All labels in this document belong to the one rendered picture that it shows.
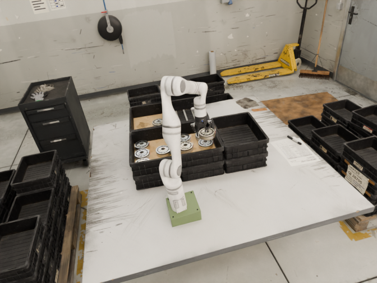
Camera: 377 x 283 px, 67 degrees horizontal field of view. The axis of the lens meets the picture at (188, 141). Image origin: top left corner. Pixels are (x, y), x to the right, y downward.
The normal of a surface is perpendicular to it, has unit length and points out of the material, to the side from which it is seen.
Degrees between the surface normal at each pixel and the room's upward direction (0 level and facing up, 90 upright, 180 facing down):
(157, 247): 0
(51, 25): 90
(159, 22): 90
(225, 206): 0
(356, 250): 0
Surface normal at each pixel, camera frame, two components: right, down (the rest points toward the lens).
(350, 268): -0.09, -0.83
